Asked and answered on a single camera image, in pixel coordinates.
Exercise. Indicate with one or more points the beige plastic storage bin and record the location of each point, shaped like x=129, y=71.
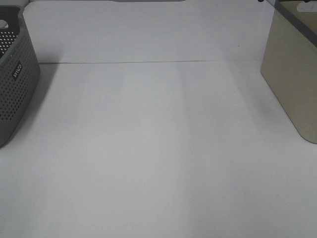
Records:
x=289, y=65

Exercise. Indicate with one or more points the grey perforated laundry basket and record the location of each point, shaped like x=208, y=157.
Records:
x=19, y=70

